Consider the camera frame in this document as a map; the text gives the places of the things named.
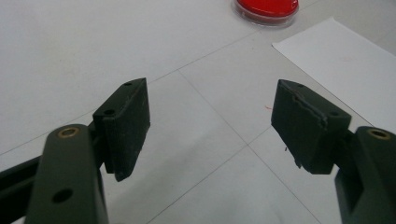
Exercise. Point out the round red ink pad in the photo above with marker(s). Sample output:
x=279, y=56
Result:
x=267, y=7

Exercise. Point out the white paper sheet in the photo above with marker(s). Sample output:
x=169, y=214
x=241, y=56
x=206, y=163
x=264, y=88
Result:
x=342, y=62

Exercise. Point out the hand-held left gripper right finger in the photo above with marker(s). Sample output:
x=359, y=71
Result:
x=308, y=137

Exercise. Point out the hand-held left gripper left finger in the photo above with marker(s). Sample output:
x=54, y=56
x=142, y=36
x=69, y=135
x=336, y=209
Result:
x=121, y=130

